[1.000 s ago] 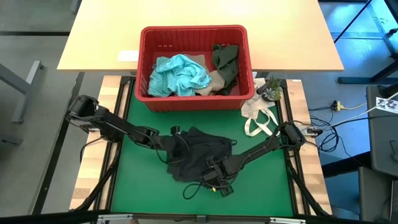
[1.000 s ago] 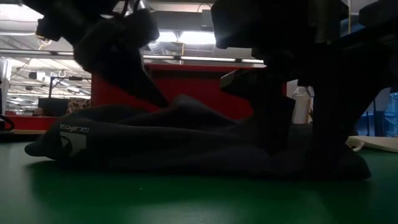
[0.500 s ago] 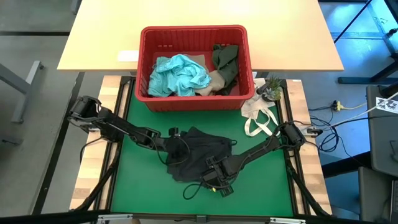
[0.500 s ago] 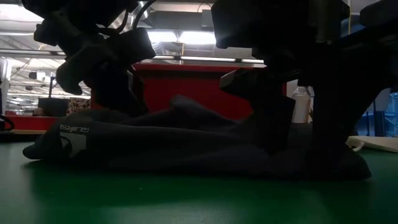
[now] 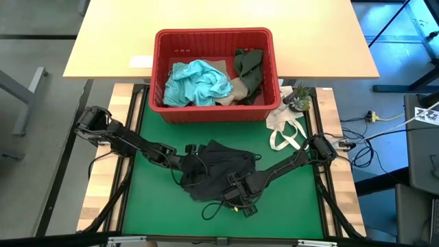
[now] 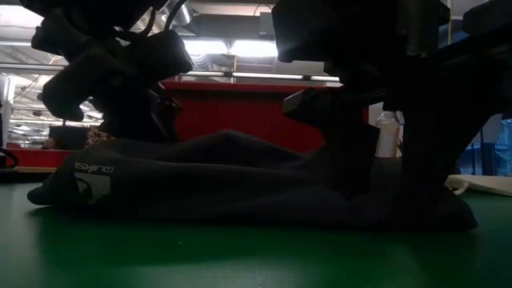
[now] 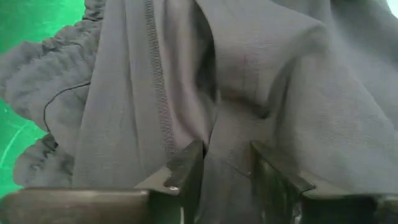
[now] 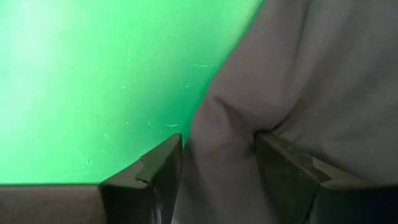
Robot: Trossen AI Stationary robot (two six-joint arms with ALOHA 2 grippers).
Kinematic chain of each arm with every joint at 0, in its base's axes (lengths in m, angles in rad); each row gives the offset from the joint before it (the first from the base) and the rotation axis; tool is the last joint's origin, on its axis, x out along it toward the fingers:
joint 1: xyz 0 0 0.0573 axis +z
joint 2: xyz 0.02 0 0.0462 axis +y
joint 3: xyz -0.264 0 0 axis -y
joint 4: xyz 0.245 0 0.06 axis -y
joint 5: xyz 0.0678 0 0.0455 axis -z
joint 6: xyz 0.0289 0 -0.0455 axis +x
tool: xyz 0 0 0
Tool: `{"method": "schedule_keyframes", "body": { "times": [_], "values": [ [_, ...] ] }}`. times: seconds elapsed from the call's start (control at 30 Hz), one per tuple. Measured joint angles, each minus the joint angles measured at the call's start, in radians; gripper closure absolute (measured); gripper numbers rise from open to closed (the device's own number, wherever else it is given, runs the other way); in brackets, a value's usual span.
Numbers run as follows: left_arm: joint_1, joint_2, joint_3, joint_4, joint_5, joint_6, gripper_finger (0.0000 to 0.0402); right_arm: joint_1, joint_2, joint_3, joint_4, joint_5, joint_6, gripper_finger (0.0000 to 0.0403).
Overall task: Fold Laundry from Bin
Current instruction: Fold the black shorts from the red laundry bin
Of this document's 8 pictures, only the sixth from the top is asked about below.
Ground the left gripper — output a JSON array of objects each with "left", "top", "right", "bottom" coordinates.
[{"left": 19, "top": 0, "right": 195, "bottom": 144}]

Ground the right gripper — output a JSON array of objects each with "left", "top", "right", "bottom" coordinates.
[{"left": 271, "top": 0, "right": 452, "bottom": 200}]

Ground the black garment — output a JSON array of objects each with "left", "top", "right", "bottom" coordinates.
[{"left": 26, "top": 130, "right": 479, "bottom": 234}]

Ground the red plastic laundry bin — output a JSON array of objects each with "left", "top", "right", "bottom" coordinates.
[{"left": 159, "top": 79, "right": 370, "bottom": 154}]

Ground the clear spray bottle black top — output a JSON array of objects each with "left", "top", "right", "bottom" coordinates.
[{"left": 374, "top": 110, "right": 405, "bottom": 159}]

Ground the black monitor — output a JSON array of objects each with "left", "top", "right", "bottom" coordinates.
[{"left": 48, "top": 125, "right": 89, "bottom": 151}]

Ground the pale rectangular panel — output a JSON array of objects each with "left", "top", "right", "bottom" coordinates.
[{"left": 471, "top": 113, "right": 504, "bottom": 145}]

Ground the white canvas tote bag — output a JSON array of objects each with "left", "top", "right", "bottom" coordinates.
[{"left": 444, "top": 174, "right": 512, "bottom": 198}]

